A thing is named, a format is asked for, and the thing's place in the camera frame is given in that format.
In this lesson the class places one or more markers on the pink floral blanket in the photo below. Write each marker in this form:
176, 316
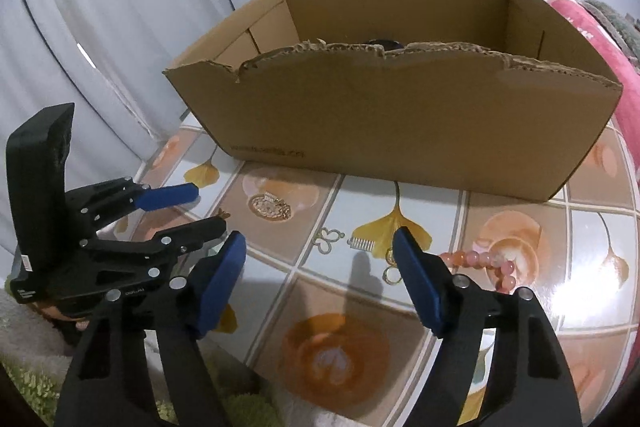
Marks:
600, 37

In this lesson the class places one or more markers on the grey blanket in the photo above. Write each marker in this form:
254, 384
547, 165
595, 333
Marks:
615, 27

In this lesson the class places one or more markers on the silver butterfly ornament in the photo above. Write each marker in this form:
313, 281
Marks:
322, 234

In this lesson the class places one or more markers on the brown cardboard box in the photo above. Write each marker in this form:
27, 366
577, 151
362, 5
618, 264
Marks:
400, 122

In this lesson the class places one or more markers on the person's left hand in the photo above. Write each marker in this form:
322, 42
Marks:
65, 314

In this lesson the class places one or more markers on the white curtain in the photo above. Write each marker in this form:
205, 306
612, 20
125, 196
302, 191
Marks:
100, 32

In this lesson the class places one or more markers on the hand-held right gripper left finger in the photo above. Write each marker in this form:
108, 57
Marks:
222, 287

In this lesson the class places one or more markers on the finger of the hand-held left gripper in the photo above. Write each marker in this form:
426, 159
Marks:
200, 229
170, 196

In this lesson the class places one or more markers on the small silver hair comb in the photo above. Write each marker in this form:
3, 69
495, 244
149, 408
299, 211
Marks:
364, 243

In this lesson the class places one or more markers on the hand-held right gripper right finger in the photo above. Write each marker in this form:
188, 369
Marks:
420, 277

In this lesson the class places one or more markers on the leaf and coffee print mat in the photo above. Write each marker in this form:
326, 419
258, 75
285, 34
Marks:
350, 302

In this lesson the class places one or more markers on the green plush cloth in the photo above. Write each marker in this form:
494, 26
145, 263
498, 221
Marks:
30, 382

